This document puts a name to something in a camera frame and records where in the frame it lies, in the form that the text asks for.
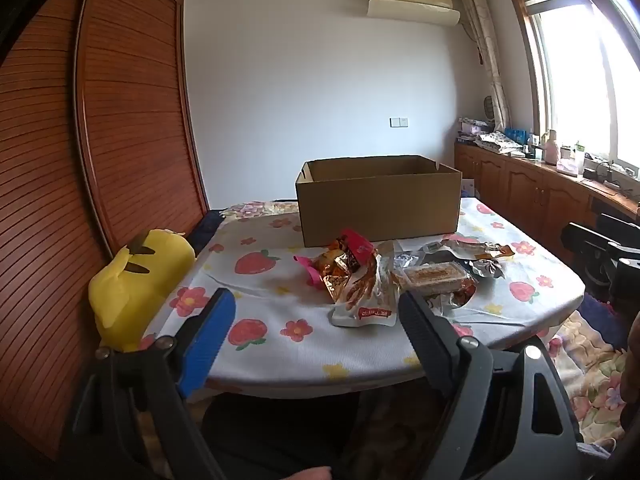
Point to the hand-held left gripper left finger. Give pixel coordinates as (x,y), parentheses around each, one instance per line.
(207,340)

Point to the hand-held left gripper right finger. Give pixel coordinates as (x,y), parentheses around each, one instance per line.
(425,340)

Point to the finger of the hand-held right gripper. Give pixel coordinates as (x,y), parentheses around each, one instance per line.
(587,242)
(622,227)

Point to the clear-wrapped cake snack packet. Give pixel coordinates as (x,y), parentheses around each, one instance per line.
(432,277)

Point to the white chicken feet snack packet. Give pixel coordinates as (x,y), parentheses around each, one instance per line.
(367,305)

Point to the silver brown snack packet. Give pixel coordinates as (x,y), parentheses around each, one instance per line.
(487,267)

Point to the silver foil snack packet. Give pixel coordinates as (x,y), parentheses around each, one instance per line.
(475,249)

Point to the shiny orange snack packet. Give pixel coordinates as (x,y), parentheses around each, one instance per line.
(332,272)

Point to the pink snack packet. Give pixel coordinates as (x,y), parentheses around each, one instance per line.
(306,267)

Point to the brown cardboard box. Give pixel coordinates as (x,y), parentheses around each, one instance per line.
(375,210)

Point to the person's left hand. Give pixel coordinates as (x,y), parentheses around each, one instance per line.
(310,474)

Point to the strawberry flower print tablecloth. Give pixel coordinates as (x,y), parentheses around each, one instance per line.
(280,305)

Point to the wooden cabinet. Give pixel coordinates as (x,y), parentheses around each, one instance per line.
(525,190)

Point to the green-capped bottle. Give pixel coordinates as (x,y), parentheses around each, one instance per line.
(579,157)

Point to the yellow plush toy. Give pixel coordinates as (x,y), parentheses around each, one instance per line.
(135,280)

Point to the pink bottle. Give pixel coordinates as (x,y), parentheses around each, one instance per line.
(551,149)

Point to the floral blanket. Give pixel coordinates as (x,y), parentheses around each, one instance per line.
(590,380)

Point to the person's dark pants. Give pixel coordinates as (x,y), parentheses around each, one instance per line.
(280,430)

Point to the blue packets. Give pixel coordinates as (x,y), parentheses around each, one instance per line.
(517,135)

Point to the white paper bag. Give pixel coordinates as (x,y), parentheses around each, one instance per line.
(468,187)

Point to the folded patterned cloth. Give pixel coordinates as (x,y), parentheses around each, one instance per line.
(497,141)

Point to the window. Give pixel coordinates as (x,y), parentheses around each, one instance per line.
(575,85)

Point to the purple box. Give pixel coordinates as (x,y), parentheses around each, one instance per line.
(470,129)

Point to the patterned curtain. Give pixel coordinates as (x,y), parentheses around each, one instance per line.
(487,60)

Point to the wooden louvered wardrobe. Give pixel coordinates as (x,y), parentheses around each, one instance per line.
(125,110)

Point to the white air conditioner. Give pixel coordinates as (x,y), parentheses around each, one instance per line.
(415,7)

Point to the white wall switch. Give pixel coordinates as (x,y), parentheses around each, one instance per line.
(399,121)

